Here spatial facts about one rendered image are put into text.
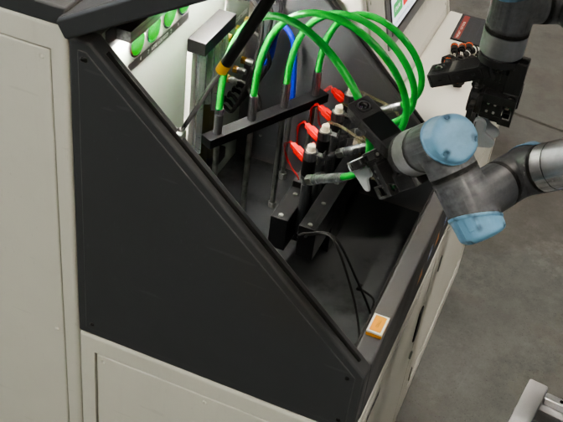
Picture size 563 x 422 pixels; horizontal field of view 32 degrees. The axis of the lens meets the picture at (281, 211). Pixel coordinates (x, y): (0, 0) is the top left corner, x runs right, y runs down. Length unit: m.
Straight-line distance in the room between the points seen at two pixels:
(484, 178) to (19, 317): 1.04
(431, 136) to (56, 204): 0.73
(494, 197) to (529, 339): 1.87
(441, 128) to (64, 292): 0.87
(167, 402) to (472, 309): 1.56
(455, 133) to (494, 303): 2.01
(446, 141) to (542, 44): 3.59
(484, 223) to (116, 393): 0.95
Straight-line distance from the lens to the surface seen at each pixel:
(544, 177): 1.52
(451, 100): 2.48
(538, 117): 4.43
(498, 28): 1.68
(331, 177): 1.81
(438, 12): 2.78
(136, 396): 2.08
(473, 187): 1.47
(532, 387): 1.78
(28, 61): 1.70
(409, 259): 2.02
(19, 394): 2.30
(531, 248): 3.69
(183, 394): 2.01
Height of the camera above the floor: 2.25
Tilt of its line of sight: 39 degrees down
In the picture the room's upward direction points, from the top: 7 degrees clockwise
